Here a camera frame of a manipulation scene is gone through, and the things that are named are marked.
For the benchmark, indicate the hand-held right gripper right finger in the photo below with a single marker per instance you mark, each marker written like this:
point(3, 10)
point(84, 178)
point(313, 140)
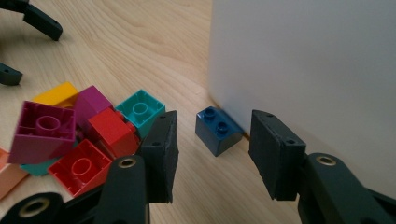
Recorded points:
point(277, 158)

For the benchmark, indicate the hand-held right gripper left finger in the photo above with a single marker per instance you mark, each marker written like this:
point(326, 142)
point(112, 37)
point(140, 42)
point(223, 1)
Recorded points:
point(162, 161)

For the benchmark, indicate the dark blue toy building block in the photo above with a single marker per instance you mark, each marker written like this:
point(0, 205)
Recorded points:
point(214, 137)

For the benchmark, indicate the red toy building block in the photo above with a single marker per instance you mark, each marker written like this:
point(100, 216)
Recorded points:
point(81, 169)
point(112, 130)

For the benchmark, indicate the white plastic bin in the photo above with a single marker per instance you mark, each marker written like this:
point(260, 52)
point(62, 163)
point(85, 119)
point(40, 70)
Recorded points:
point(295, 62)

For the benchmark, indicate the yellow toy building block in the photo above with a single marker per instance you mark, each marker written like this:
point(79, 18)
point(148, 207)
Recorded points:
point(56, 93)

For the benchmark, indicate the teal toy building block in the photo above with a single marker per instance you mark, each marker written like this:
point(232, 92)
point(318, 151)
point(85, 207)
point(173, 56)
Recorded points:
point(39, 169)
point(140, 109)

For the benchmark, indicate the magenta toy building block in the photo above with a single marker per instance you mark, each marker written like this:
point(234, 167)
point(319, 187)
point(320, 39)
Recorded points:
point(90, 102)
point(40, 149)

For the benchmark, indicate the salmon pink toy building block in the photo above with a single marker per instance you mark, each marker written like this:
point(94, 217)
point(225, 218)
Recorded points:
point(9, 177)

